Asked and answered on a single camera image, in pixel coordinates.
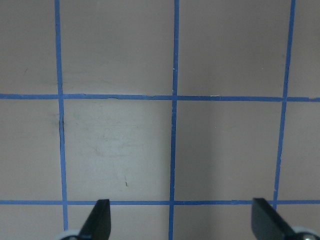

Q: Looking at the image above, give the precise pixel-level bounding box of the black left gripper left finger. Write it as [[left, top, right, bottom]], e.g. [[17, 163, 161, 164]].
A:
[[78, 199, 111, 240]]

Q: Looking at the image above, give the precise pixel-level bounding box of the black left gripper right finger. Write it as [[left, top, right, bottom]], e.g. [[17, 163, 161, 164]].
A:
[[251, 198, 295, 240]]

